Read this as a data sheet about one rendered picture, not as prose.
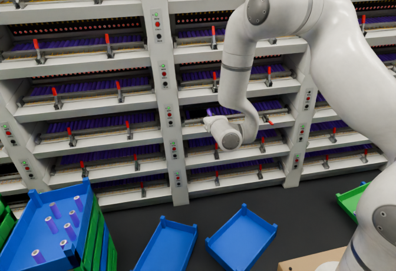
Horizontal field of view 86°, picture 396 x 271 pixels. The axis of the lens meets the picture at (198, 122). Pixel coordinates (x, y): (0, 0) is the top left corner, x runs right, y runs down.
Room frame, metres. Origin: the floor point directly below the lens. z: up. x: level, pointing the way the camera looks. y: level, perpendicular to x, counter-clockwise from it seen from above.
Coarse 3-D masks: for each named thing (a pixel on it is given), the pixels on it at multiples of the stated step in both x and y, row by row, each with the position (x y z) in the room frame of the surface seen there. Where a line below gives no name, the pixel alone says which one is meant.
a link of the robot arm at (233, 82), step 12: (228, 72) 0.60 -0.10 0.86; (240, 72) 0.59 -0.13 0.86; (228, 84) 0.60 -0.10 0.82; (240, 84) 0.60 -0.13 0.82; (228, 96) 0.61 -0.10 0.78; (240, 96) 0.61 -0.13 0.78; (240, 108) 0.61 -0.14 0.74; (252, 108) 0.63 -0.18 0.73; (252, 120) 0.63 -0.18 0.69; (252, 132) 0.64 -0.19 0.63
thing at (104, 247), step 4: (104, 220) 0.64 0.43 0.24; (104, 224) 0.63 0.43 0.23; (104, 228) 0.62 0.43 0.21; (104, 232) 0.60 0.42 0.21; (108, 232) 0.64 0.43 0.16; (104, 236) 0.58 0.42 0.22; (104, 240) 0.57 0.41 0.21; (104, 244) 0.55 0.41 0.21; (104, 248) 0.54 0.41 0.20; (104, 252) 0.53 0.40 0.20; (100, 256) 0.53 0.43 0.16; (104, 256) 0.52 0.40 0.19; (100, 260) 0.52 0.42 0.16; (104, 260) 0.50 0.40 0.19; (100, 264) 0.50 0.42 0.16; (104, 264) 0.49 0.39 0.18; (100, 268) 0.46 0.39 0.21; (104, 268) 0.48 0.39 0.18
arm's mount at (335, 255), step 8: (344, 248) 0.37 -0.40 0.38; (304, 256) 0.35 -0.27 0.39; (312, 256) 0.35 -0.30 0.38; (320, 256) 0.35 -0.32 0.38; (328, 256) 0.35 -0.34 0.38; (336, 256) 0.35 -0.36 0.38; (280, 264) 0.34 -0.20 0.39; (288, 264) 0.34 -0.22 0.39; (296, 264) 0.34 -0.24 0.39; (304, 264) 0.33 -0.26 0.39; (312, 264) 0.33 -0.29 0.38; (320, 264) 0.33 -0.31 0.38
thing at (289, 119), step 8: (280, 96) 1.16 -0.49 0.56; (280, 104) 1.11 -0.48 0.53; (288, 104) 1.07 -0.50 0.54; (184, 112) 1.07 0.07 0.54; (288, 112) 1.03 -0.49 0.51; (296, 112) 0.99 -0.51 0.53; (272, 120) 1.00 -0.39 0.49; (280, 120) 0.99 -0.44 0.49; (288, 120) 0.99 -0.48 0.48; (184, 128) 0.96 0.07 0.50; (192, 128) 0.96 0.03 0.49; (200, 128) 0.95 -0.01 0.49; (264, 128) 0.98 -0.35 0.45; (184, 136) 0.93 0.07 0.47; (192, 136) 0.93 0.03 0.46; (200, 136) 0.94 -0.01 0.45; (208, 136) 0.95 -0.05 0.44
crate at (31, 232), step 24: (48, 192) 0.61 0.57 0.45; (72, 192) 0.63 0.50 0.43; (24, 216) 0.51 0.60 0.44; (48, 216) 0.54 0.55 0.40; (24, 240) 0.45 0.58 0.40; (48, 240) 0.44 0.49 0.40; (0, 264) 0.36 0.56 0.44; (24, 264) 0.37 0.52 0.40; (48, 264) 0.34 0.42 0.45; (72, 264) 0.36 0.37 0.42
